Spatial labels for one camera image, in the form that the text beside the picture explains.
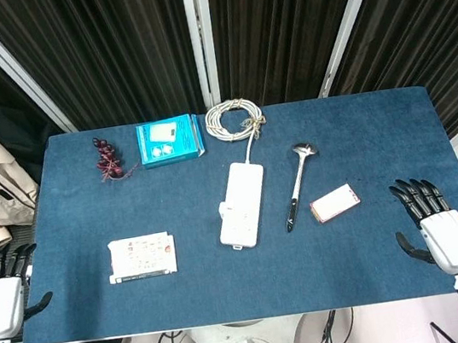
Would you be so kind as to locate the white printed booklet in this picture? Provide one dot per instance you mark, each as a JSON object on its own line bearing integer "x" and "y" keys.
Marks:
{"x": 143, "y": 257}

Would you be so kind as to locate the black garment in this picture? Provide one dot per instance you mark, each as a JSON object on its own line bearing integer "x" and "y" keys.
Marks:
{"x": 19, "y": 125}

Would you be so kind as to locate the pink-edged card pack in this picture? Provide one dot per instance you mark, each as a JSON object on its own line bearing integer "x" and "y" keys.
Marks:
{"x": 335, "y": 204}

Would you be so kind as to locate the white power strip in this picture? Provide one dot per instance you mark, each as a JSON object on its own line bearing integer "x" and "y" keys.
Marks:
{"x": 243, "y": 204}

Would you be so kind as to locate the blue table cloth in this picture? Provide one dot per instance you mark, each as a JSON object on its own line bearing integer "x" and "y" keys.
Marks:
{"x": 211, "y": 286}

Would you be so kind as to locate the dark red grape bunch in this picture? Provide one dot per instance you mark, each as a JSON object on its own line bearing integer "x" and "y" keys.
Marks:
{"x": 106, "y": 157}

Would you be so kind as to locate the blue kitchen scale box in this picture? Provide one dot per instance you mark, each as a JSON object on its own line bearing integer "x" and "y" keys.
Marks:
{"x": 169, "y": 143}

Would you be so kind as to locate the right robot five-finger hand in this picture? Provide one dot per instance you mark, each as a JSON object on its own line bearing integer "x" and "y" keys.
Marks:
{"x": 450, "y": 239}

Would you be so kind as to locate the white partition post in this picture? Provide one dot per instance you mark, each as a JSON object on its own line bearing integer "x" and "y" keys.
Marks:
{"x": 10, "y": 66}
{"x": 350, "y": 15}
{"x": 200, "y": 37}

